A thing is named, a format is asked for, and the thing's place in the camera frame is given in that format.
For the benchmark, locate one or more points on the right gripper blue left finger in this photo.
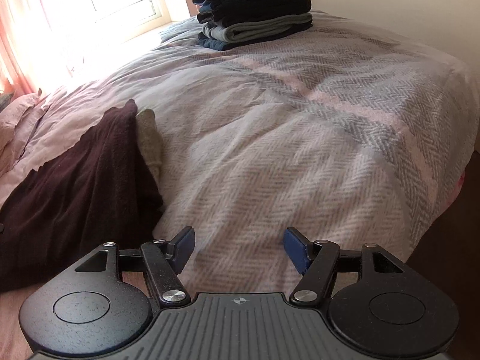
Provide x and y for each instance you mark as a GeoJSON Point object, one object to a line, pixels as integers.
{"type": "Point", "coordinates": [164, 261]}

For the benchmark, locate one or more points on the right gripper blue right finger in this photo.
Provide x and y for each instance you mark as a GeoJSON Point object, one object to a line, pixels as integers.
{"type": "Point", "coordinates": [315, 262]}

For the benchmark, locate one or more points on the maroon and grey sweater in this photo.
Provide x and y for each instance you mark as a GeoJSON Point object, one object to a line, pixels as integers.
{"type": "Point", "coordinates": [100, 190]}

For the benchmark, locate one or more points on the pink and grey bedspread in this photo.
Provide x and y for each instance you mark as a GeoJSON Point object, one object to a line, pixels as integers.
{"type": "Point", "coordinates": [345, 131]}

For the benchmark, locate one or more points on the pink pillow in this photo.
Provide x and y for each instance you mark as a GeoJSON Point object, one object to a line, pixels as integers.
{"type": "Point", "coordinates": [11, 117]}

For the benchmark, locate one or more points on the grey checked pillow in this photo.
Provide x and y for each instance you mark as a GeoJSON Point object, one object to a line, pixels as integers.
{"type": "Point", "coordinates": [5, 100]}

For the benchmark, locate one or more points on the left pink curtain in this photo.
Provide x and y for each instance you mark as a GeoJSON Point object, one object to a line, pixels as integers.
{"type": "Point", "coordinates": [18, 24]}

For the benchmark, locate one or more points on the stack of folded jeans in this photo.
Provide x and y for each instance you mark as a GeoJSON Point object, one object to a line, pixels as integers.
{"type": "Point", "coordinates": [227, 24]}

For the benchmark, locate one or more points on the white framed window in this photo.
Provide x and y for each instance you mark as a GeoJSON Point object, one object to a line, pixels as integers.
{"type": "Point", "coordinates": [121, 18]}

